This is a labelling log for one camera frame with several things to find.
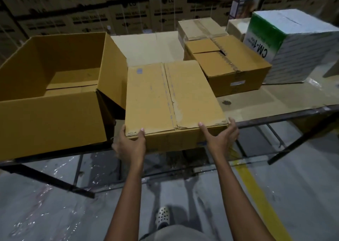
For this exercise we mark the white and green carton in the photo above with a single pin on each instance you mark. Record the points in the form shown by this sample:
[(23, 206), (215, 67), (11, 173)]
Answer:
[(299, 53)]

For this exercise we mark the brown box with torn tape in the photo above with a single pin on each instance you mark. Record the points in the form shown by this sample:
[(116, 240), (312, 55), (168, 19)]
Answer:
[(230, 68)]

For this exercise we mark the white perforated clog shoe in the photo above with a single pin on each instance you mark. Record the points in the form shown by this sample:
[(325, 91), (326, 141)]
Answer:
[(163, 217)]

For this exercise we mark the wall of stacked cardboard cartons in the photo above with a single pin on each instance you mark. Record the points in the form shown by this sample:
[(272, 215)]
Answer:
[(106, 8)]

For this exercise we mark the person's left hand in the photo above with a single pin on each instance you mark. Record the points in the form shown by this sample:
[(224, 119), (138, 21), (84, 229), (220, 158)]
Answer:
[(129, 149)]

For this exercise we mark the pale taped cardboard box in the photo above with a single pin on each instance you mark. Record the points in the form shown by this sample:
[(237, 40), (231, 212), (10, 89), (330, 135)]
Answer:
[(196, 27)]

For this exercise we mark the grey shorts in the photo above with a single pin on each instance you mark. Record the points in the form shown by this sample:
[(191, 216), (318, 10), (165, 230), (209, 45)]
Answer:
[(174, 234)]

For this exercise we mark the black metal table frame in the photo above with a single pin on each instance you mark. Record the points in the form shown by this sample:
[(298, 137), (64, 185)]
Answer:
[(291, 113)]

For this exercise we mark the brown cardboard box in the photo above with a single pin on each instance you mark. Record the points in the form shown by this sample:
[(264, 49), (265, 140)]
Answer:
[(169, 98)]

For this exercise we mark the person's left forearm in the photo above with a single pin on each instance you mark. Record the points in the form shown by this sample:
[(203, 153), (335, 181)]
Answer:
[(128, 201)]

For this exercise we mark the small printed white box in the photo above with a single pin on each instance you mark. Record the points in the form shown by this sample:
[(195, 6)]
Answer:
[(243, 6)]

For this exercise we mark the large open cardboard box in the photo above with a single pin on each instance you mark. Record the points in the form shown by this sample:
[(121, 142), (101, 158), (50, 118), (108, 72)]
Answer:
[(53, 116)]

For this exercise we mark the person's right hand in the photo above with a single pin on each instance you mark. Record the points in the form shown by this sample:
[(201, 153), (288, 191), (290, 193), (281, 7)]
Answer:
[(221, 143)]

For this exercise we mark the person's right thumb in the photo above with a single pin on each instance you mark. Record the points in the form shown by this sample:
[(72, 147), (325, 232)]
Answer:
[(205, 131)]

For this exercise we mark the person's left thumb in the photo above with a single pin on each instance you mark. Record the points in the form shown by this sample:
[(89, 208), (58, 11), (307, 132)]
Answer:
[(141, 135)]

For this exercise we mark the person's right forearm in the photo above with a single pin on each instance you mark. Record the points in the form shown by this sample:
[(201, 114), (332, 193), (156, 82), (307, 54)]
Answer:
[(238, 195)]

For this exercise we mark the small plain white box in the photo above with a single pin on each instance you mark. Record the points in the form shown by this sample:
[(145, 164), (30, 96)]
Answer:
[(235, 27)]

